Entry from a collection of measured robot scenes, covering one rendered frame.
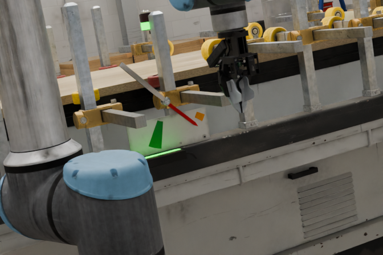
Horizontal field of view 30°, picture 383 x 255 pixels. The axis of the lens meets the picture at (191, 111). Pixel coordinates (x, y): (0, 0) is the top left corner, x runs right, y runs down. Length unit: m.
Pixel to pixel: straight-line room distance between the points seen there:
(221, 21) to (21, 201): 0.70
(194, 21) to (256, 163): 8.01
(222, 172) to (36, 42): 1.05
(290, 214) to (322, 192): 0.16
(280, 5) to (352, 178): 3.41
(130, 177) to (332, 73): 1.58
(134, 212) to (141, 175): 0.06
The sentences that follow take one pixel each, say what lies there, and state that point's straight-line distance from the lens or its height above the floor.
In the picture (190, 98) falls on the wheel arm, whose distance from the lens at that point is 2.06.
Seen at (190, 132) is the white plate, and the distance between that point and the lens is 2.13.
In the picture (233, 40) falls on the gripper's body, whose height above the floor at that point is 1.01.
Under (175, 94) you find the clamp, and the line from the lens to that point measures 2.10.
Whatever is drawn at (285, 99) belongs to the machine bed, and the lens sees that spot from 2.57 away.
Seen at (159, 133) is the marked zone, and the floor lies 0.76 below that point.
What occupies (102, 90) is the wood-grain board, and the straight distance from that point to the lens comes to 2.23.
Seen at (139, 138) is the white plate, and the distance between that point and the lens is 2.07.
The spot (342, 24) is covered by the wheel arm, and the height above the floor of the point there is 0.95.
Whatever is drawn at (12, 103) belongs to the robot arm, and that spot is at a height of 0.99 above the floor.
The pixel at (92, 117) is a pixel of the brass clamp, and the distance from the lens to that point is 2.01.
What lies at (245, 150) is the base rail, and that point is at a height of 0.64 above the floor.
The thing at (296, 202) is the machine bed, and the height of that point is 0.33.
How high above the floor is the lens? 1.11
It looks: 9 degrees down
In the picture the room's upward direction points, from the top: 9 degrees counter-clockwise
